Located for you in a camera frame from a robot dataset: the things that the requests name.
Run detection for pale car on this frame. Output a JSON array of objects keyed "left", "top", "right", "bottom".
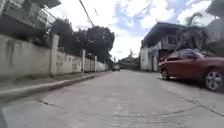
[{"left": 111, "top": 63, "right": 122, "bottom": 72}]

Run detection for distant trees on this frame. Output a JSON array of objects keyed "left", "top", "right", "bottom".
[{"left": 117, "top": 49, "right": 141, "bottom": 71}]

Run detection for group of dark trees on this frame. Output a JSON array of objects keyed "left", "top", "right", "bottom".
[{"left": 49, "top": 17, "right": 116, "bottom": 66}]

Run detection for grey concrete road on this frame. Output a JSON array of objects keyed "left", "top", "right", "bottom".
[{"left": 0, "top": 69, "right": 224, "bottom": 128}]

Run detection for two-storey building with dark roof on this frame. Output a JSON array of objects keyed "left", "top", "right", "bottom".
[{"left": 139, "top": 21, "right": 202, "bottom": 73}]

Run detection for red car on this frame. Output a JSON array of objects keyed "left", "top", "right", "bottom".
[{"left": 157, "top": 48, "right": 224, "bottom": 93}]

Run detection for stained sidewalk with kerb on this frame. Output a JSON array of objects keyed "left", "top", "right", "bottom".
[{"left": 0, "top": 70, "right": 111, "bottom": 103}]

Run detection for building with balcony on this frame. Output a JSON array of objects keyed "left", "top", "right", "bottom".
[{"left": 0, "top": 0, "right": 63, "bottom": 38}]

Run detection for palms and trees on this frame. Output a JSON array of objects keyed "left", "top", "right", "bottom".
[{"left": 176, "top": 11, "right": 224, "bottom": 58}]

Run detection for overhead wires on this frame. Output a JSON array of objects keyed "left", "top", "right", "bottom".
[{"left": 78, "top": 0, "right": 101, "bottom": 28}]

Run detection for stained white wall with pillars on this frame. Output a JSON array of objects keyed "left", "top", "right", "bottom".
[{"left": 0, "top": 33, "right": 110, "bottom": 81}]

